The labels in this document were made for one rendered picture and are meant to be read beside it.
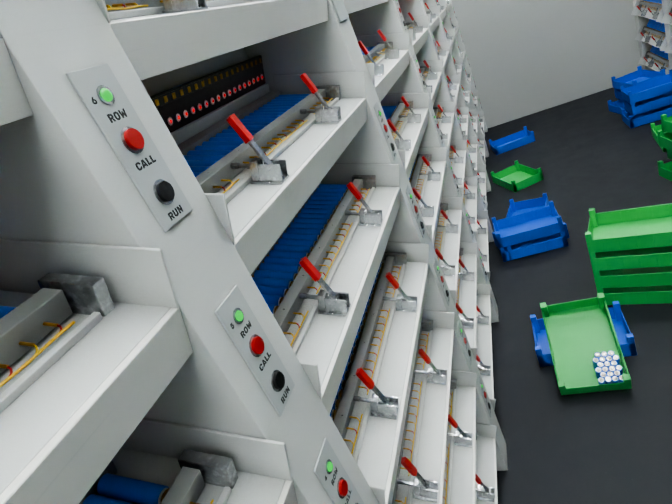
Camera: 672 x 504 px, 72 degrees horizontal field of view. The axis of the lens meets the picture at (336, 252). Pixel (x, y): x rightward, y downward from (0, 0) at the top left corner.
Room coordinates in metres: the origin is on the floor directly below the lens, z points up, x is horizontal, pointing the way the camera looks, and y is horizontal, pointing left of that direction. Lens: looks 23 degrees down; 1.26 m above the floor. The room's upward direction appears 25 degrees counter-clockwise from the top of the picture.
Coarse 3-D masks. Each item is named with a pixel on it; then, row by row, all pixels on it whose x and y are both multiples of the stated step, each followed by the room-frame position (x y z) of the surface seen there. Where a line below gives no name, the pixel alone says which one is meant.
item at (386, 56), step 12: (360, 36) 1.64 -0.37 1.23; (372, 36) 1.62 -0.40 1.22; (384, 36) 1.43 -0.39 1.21; (396, 36) 1.59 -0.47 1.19; (408, 36) 1.58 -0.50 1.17; (360, 48) 1.58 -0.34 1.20; (372, 48) 1.54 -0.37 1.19; (384, 48) 1.57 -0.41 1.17; (396, 48) 1.60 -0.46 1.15; (408, 48) 1.58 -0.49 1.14; (372, 60) 1.19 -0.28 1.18; (384, 60) 1.41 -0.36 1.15; (396, 60) 1.38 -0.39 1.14; (408, 60) 1.57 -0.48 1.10; (372, 72) 1.04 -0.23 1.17; (384, 72) 1.21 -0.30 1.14; (396, 72) 1.33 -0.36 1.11; (384, 84) 1.15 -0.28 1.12; (384, 96) 1.15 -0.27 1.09
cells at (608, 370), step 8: (608, 352) 1.10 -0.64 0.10; (592, 360) 1.10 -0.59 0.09; (600, 360) 1.09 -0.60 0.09; (608, 360) 1.08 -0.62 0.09; (616, 360) 1.07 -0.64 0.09; (600, 368) 1.07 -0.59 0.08; (608, 368) 1.07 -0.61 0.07; (616, 368) 1.05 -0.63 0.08; (600, 376) 1.06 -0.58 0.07; (608, 376) 1.04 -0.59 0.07; (616, 376) 1.03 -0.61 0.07; (600, 384) 1.05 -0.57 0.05
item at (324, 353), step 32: (384, 192) 0.93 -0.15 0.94; (352, 224) 0.81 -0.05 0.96; (384, 224) 0.79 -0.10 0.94; (352, 256) 0.70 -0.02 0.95; (320, 288) 0.62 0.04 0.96; (352, 288) 0.61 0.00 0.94; (320, 320) 0.55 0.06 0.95; (352, 320) 0.54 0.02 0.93; (320, 352) 0.49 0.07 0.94; (320, 384) 0.43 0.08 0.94
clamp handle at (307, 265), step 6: (306, 258) 0.57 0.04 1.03; (300, 264) 0.57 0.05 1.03; (306, 264) 0.56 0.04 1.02; (312, 264) 0.57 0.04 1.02; (306, 270) 0.56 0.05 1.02; (312, 270) 0.56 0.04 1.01; (312, 276) 0.56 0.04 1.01; (318, 276) 0.56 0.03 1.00; (318, 282) 0.56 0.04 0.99; (324, 282) 0.57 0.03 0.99; (324, 288) 0.56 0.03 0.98; (330, 288) 0.57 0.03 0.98; (330, 294) 0.56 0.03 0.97
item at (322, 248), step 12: (360, 180) 0.96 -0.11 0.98; (348, 192) 0.90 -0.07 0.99; (360, 192) 0.92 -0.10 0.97; (348, 204) 0.85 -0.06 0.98; (336, 216) 0.80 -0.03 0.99; (336, 228) 0.76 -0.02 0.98; (324, 240) 0.72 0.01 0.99; (336, 240) 0.74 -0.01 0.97; (312, 252) 0.69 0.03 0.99; (324, 252) 0.69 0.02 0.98; (300, 276) 0.62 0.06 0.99; (300, 288) 0.59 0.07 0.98; (312, 288) 0.61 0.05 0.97; (288, 300) 0.57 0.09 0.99; (300, 300) 0.58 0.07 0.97; (276, 312) 0.55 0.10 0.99; (288, 312) 0.54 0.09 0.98; (288, 324) 0.54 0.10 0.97
